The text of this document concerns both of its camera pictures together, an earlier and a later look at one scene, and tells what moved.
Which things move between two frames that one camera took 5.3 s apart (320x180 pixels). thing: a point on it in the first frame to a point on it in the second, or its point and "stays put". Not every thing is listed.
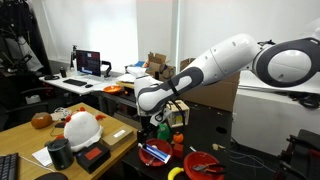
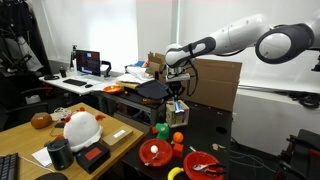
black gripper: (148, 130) to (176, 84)
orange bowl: (112, 89) stays put
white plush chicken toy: (82, 129) stays put
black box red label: (93, 156) stays put
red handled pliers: (204, 167) to (216, 168)
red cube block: (178, 150) stays put
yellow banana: (173, 172) stays put
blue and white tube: (155, 152) to (178, 107)
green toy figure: (163, 132) stays put
